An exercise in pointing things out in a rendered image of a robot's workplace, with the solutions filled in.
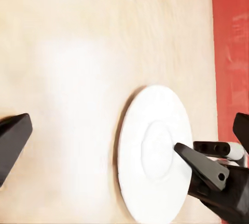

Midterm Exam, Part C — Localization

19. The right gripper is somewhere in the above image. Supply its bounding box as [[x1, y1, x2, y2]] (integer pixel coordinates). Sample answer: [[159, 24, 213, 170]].
[[174, 142, 249, 224]]

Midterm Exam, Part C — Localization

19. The saucer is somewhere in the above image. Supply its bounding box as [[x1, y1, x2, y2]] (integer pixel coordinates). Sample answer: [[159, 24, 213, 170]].
[[117, 84, 193, 224]]

